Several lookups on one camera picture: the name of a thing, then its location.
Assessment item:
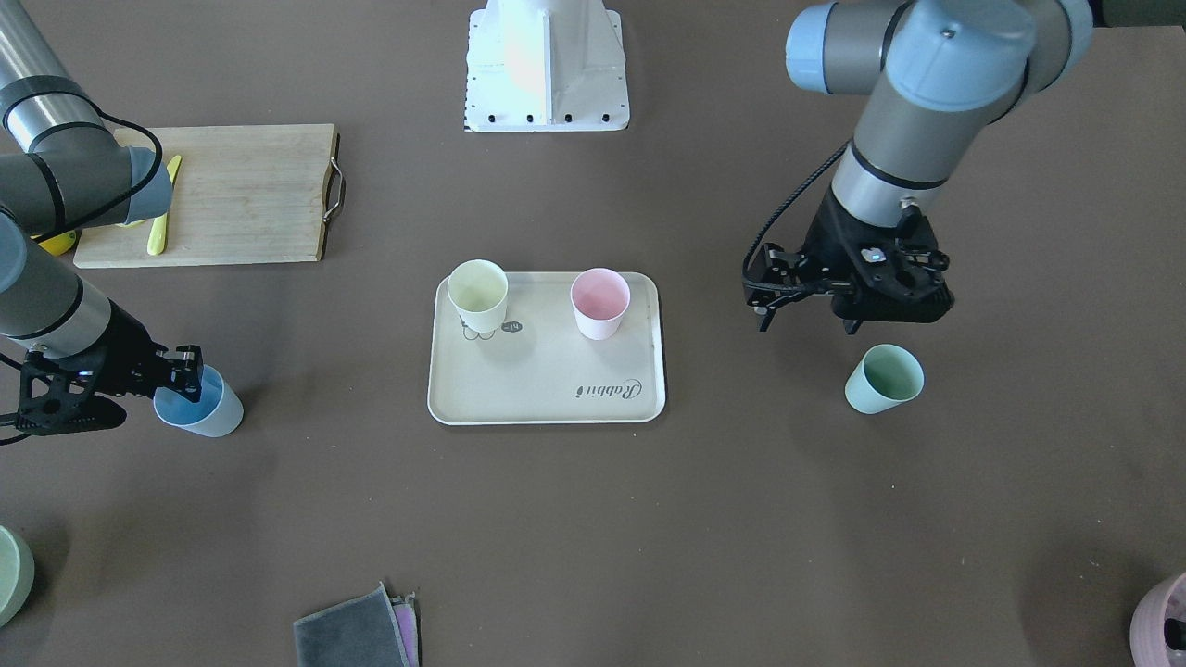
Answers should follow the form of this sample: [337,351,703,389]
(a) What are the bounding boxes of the pink plastic cup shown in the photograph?
[569,269,632,341]

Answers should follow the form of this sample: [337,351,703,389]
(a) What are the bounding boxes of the blue plastic cup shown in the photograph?
[153,366,246,436]

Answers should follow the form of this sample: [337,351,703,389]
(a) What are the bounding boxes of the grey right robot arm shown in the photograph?
[1,1,204,443]

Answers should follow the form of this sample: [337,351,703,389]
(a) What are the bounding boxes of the pink ice bucket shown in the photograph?
[1129,573,1185,666]

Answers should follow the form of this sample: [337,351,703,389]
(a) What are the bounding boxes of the cream rabbit tray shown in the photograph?
[427,271,668,426]

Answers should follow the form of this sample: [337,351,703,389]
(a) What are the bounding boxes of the pale yellow plastic cup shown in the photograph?
[448,260,510,334]

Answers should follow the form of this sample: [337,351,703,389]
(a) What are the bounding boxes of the purple cloth under grey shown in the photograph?
[390,592,421,667]

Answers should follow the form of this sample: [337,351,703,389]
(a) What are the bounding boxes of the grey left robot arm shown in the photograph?
[742,1,1097,334]

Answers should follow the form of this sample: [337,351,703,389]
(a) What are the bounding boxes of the green bowl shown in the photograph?
[0,526,36,625]

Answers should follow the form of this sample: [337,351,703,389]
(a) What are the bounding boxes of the green plastic cup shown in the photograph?
[844,345,925,415]

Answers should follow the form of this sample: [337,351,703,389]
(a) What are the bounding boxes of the whole lemon lower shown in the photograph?
[38,231,78,258]

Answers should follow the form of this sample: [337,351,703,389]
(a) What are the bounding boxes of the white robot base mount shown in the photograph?
[463,1,631,132]

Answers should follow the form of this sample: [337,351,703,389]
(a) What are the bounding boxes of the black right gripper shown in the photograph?
[14,303,204,436]

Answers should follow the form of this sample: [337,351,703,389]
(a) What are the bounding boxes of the wooden cutting board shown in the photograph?
[74,125,339,269]

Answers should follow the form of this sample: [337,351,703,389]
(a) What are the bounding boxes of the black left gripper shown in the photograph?
[742,193,954,336]

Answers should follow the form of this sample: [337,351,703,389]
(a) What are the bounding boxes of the grey folded cloth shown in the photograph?
[293,585,410,666]

